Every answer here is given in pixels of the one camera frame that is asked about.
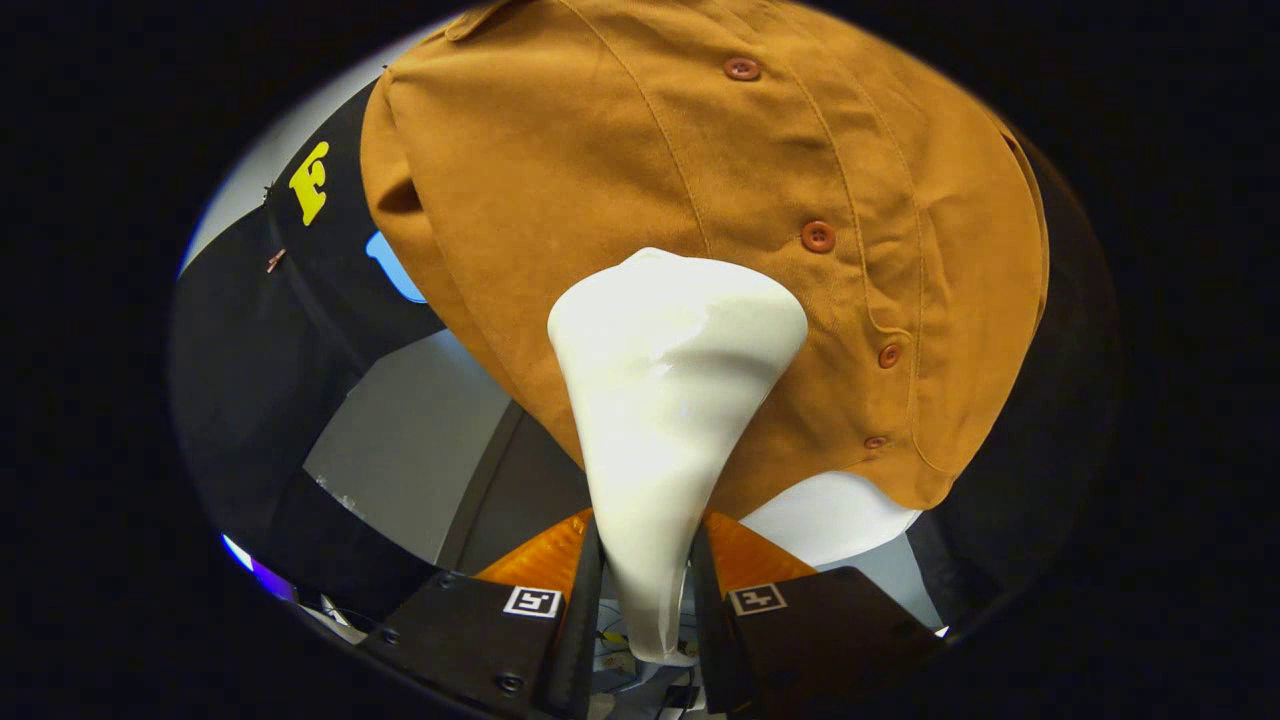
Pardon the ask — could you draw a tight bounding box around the white garment steamer head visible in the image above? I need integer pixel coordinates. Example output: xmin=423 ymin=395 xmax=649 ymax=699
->
xmin=547 ymin=247 xmax=809 ymax=666

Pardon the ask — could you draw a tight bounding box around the white mannequin torso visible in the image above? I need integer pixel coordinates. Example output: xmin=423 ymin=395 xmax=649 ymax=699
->
xmin=740 ymin=470 xmax=923 ymax=569

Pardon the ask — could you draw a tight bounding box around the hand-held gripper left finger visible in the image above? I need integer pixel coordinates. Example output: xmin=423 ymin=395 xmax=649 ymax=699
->
xmin=360 ymin=508 xmax=606 ymax=720

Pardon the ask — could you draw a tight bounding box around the black backdrop cloth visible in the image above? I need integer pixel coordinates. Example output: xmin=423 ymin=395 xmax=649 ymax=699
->
xmin=170 ymin=80 xmax=1121 ymax=641

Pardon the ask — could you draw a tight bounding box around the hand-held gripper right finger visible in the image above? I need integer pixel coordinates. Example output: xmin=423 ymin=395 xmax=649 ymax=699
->
xmin=690 ymin=510 xmax=943 ymax=716

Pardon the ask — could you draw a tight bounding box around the orange button-up shirt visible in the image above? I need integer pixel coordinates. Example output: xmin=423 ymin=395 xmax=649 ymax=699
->
xmin=360 ymin=0 xmax=1051 ymax=521

